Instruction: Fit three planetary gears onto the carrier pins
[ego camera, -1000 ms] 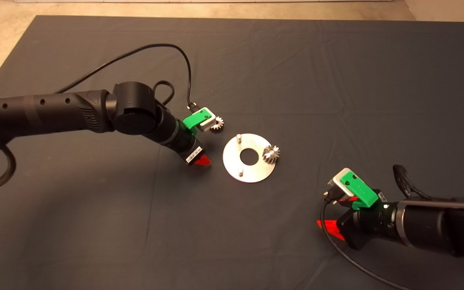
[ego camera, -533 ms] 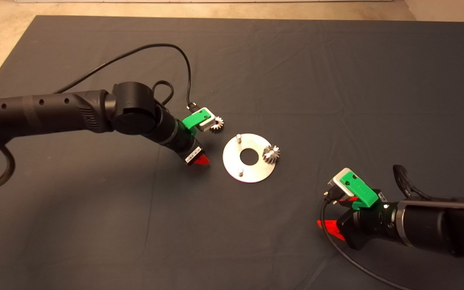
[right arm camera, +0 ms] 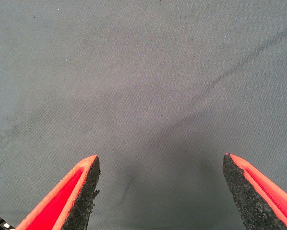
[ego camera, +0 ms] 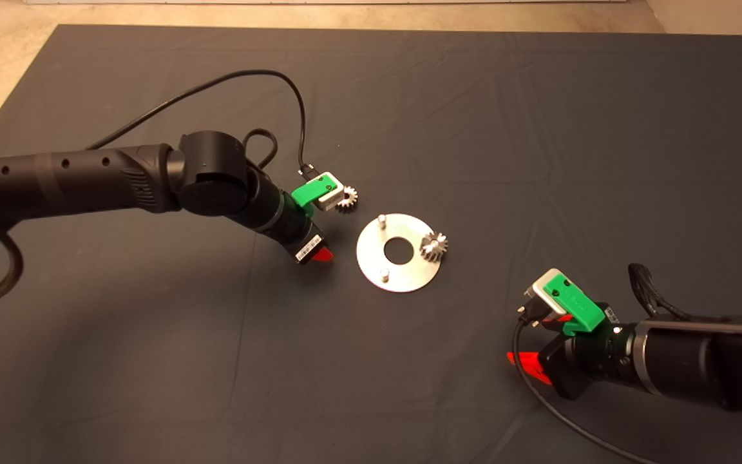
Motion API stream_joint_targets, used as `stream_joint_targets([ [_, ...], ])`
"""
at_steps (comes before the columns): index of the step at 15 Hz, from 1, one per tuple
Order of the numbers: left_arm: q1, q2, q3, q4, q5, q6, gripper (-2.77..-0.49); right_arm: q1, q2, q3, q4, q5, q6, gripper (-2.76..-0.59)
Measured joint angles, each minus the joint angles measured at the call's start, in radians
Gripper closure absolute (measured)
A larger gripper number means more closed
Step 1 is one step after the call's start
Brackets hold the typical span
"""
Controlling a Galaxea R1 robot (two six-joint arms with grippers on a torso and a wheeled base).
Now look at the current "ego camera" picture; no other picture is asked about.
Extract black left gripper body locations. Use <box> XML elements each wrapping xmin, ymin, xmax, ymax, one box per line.
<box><xmin>289</xmin><ymin>226</ymin><xmax>327</xmax><ymax>265</ymax></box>

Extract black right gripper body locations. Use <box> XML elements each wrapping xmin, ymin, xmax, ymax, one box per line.
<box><xmin>538</xmin><ymin>334</ymin><xmax>594</xmax><ymax>400</ymax></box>

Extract round metal carrier plate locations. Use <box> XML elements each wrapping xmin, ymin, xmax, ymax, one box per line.
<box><xmin>356</xmin><ymin>213</ymin><xmax>442</xmax><ymax>293</ymax></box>

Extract dark grey table cloth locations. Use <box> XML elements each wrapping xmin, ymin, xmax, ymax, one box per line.
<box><xmin>0</xmin><ymin>24</ymin><xmax>742</xmax><ymax>464</ymax></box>

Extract green right camera mount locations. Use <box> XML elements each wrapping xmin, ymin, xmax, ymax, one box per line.
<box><xmin>546</xmin><ymin>273</ymin><xmax>607</xmax><ymax>334</ymax></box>

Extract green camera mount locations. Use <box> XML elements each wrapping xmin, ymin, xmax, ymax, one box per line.
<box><xmin>546</xmin><ymin>273</ymin><xmax>607</xmax><ymax>334</ymax></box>
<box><xmin>291</xmin><ymin>180</ymin><xmax>335</xmax><ymax>208</ymax></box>

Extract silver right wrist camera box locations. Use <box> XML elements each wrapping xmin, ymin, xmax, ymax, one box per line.
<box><xmin>524</xmin><ymin>268</ymin><xmax>578</xmax><ymax>318</ymax></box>

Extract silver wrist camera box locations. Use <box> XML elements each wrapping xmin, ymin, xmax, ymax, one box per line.
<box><xmin>524</xmin><ymin>268</ymin><xmax>578</xmax><ymax>318</ymax></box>
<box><xmin>313</xmin><ymin>171</ymin><xmax>345</xmax><ymax>212</ymax></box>

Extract green left camera mount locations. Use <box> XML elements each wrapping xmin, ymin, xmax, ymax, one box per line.
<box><xmin>291</xmin><ymin>180</ymin><xmax>335</xmax><ymax>208</ymax></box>

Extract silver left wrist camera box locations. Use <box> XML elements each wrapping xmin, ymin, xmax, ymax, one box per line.
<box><xmin>313</xmin><ymin>171</ymin><xmax>345</xmax><ymax>212</ymax></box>

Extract braided right wrist cable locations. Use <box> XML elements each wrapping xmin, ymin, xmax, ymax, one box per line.
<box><xmin>627</xmin><ymin>262</ymin><xmax>690</xmax><ymax>321</ymax></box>

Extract thin braided left wrist cable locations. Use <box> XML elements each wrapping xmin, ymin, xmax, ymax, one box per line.
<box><xmin>242</xmin><ymin>128</ymin><xmax>280</xmax><ymax>169</ymax></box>

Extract smooth black left camera cable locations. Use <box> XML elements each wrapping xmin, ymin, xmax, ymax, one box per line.
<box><xmin>88</xmin><ymin>70</ymin><xmax>315</xmax><ymax>181</ymax></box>

